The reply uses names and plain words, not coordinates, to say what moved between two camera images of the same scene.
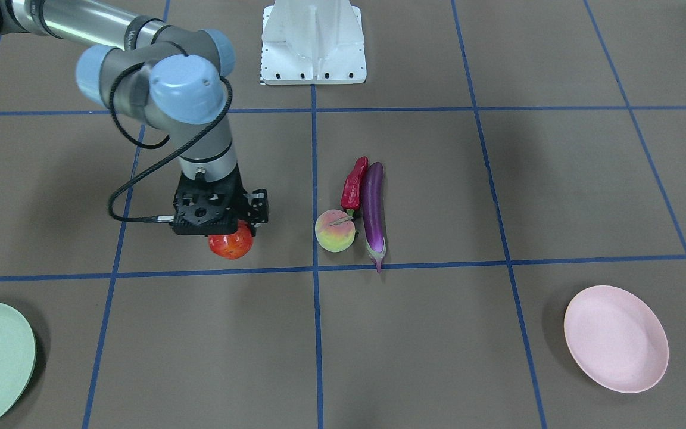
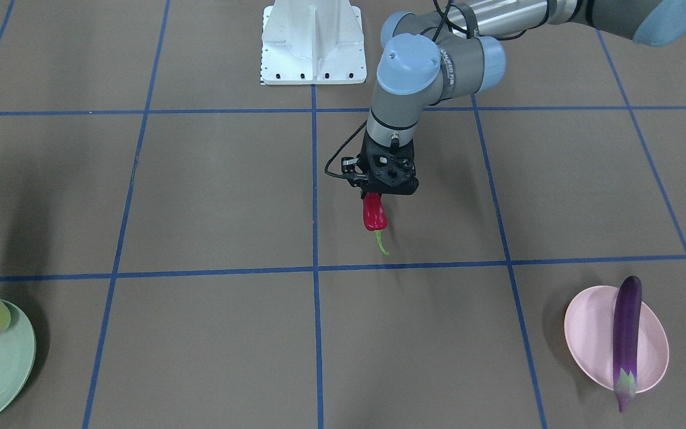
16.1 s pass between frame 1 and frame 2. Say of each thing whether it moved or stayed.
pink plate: stayed
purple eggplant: moved
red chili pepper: moved
